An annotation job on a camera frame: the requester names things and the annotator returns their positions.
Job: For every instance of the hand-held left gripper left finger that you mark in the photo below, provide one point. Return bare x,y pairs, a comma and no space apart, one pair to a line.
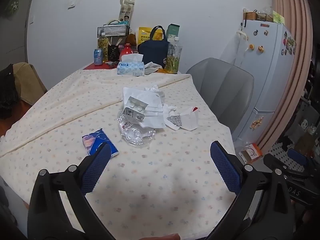
96,167

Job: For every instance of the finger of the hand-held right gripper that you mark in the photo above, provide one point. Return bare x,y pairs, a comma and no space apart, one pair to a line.
280,163
296,156

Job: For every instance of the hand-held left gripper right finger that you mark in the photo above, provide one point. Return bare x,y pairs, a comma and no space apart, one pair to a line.
225,166

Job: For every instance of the printed paper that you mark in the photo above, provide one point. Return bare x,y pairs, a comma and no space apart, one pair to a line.
186,121

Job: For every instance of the white paper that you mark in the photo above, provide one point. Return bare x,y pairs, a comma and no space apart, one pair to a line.
152,105

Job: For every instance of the blue tissue packet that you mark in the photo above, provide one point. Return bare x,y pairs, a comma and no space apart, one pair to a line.
93,140

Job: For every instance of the orange white cardboard box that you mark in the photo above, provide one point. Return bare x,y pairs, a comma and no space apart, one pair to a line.
251,152

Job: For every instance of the cluttered storage shelf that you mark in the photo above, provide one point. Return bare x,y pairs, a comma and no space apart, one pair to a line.
310,120

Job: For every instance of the yellow orange fridge magnets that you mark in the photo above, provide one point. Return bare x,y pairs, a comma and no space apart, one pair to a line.
257,124

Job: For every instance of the crushed clear plastic bottle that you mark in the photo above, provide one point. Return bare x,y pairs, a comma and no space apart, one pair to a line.
135,136

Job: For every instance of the silver printed blister pack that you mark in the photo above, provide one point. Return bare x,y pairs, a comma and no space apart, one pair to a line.
133,116

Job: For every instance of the grey upholstered chair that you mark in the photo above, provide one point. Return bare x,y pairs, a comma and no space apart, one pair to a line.
220,92

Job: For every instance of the white pill blister pack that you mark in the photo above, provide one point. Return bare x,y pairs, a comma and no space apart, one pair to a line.
137,104

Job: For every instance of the crumpled white tissue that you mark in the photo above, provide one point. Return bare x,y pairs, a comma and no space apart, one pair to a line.
152,88
169,108

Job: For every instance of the white fridge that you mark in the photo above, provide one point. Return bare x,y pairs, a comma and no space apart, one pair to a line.
270,80

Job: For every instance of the brown jacket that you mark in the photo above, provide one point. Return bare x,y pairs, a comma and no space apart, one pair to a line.
31,85

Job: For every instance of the blue white tissue box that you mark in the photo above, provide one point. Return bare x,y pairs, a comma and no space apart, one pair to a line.
130,67

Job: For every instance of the blue soda can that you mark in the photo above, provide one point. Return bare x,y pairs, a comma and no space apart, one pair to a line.
98,57

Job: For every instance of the cluster of round fridge magnets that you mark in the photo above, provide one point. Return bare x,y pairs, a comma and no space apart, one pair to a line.
288,43

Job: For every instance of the white grey cloth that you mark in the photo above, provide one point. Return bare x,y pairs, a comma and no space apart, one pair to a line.
153,67

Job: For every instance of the black cloth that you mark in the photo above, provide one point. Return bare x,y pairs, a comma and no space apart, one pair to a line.
8,92

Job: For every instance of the black pen holder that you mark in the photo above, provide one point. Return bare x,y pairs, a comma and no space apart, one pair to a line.
113,52

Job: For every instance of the white tote bag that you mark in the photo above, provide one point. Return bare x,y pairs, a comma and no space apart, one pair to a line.
242,50

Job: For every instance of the clear bottle green label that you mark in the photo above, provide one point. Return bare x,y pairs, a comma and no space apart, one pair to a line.
173,60

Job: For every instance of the yellow oil bottle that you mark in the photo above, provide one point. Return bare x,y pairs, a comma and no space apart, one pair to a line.
103,47

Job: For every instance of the pink curtain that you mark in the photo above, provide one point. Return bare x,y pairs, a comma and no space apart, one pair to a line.
292,30

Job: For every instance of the navy lunch bag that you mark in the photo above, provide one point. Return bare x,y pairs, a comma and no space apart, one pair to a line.
152,51

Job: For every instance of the yellow snack packet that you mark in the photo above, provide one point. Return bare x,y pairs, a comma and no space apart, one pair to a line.
144,35

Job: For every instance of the green box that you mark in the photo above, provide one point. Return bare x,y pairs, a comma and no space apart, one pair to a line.
173,31

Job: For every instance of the white printed paper bag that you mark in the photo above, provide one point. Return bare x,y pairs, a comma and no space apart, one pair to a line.
127,11

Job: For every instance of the white light switch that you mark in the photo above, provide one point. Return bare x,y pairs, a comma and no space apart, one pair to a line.
71,2

